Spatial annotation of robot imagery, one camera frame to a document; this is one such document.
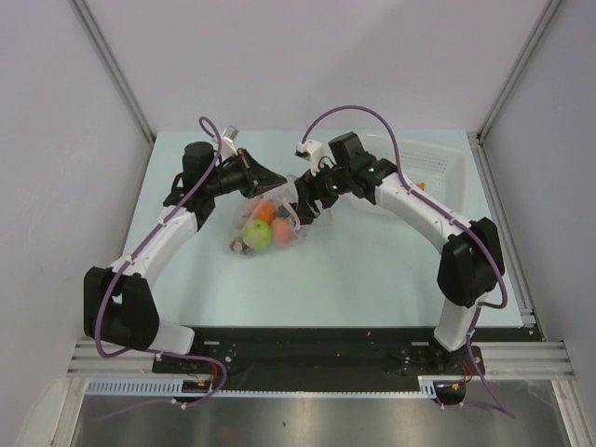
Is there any right aluminium corner post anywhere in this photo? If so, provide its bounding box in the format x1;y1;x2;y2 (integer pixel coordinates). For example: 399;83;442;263
475;0;564;143

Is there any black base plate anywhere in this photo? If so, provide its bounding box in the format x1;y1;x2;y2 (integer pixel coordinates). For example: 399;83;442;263
152;327;472;391

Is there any orange toy tangerine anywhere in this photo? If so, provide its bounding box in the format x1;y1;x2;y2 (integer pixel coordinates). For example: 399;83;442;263
253;200;277;224

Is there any dark toy grape bunch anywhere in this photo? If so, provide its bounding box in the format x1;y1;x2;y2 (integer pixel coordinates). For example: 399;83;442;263
274;207;292;220

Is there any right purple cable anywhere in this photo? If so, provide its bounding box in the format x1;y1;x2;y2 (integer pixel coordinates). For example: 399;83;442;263
300;105;517;420

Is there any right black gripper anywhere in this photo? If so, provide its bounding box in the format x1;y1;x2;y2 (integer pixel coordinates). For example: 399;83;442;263
294;157;351;219

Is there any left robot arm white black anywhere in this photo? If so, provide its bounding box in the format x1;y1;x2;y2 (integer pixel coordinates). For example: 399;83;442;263
83;142;287;373

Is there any purple cable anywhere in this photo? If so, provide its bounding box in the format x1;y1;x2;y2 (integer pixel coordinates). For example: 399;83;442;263
95;115;229;423
300;105;517;420

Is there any left aluminium corner post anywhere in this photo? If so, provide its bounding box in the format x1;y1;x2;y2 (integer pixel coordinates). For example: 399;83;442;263
68;0;156;146

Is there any white plastic basket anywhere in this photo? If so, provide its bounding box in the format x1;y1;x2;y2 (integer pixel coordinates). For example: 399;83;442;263
345;134;469;216

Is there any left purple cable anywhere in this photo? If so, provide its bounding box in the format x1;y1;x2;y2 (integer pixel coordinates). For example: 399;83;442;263
95;115;229;423

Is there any green toy apple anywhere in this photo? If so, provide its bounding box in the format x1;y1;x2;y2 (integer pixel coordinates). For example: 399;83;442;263
242;219;272;250

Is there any clear zip top bag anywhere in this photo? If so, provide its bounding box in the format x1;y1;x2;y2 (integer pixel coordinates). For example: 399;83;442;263
228;175;332;255

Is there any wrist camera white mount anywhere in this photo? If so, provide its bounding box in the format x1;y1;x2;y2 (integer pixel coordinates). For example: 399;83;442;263
295;140;325;177
221;126;238;160

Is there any toy peach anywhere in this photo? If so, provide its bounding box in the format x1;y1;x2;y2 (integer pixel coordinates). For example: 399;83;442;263
271;219;294;246

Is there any aluminium front rail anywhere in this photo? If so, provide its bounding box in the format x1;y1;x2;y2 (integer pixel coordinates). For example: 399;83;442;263
67;340;575;401

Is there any aluminium corner post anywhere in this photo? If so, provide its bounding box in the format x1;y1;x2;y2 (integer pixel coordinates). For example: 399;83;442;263
475;0;564;143
68;0;156;146

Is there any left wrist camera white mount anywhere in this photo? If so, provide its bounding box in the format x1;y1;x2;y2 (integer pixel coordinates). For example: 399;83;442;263
221;126;238;160

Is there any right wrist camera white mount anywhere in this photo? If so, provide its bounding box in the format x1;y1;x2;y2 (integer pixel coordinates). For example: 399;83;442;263
295;140;325;177

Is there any grey toy fish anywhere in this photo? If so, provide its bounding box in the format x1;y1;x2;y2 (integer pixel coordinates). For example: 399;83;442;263
228;224;253;255

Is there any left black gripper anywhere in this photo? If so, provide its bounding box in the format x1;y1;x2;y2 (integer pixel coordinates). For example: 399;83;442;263
206;148;286;200

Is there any white slotted cable duct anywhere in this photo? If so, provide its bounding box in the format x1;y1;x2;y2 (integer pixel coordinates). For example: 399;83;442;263
85;376;465;400

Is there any right aluminium side rail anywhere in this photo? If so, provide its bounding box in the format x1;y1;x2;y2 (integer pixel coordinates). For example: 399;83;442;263
467;132;537;328

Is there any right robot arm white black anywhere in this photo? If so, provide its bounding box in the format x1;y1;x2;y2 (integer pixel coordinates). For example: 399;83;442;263
293;132;505;373

